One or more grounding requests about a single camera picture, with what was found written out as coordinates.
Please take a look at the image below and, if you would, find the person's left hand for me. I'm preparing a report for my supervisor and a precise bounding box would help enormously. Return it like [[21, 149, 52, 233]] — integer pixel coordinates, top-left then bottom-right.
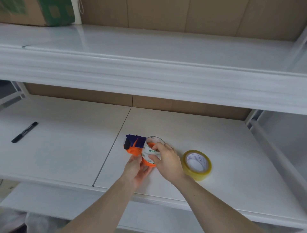
[[121, 155, 153, 190]]

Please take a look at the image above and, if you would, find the person's right hand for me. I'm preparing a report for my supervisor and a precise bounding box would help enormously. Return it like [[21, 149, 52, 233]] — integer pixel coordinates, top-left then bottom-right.
[[148, 143, 185, 186]]

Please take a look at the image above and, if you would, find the white cardboard tape core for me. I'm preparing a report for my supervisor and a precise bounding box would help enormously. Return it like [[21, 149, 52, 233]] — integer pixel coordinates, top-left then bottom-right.
[[142, 136, 166, 165]]

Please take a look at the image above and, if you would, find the orange and blue tape dispenser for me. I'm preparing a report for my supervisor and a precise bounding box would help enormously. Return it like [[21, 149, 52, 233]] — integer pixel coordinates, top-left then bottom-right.
[[123, 134, 157, 168]]

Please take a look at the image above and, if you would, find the person's left forearm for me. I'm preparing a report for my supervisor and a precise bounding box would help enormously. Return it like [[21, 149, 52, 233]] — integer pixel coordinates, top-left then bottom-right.
[[59, 176, 137, 233]]

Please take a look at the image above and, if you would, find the person's right forearm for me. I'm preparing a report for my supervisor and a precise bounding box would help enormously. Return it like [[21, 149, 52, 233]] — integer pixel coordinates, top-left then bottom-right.
[[175, 175, 265, 233]]

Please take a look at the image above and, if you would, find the yellowish clear tape roll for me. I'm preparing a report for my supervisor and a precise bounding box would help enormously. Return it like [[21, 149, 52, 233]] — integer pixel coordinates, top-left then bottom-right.
[[181, 150, 212, 182]]

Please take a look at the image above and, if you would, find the white metal shelving rack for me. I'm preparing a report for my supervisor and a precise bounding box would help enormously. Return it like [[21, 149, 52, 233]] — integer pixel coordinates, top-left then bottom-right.
[[0, 23, 307, 233]]

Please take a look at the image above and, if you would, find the black marker pen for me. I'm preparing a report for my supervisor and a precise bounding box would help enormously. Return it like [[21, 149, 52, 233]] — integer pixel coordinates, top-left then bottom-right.
[[11, 122, 38, 144]]

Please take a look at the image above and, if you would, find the clear plastic bag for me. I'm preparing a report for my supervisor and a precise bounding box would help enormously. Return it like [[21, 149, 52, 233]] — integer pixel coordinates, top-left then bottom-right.
[[0, 208, 70, 233]]

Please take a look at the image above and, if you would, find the brown and green cardboard box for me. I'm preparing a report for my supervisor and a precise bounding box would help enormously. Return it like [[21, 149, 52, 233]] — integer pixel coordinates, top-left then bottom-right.
[[0, 0, 76, 27]]

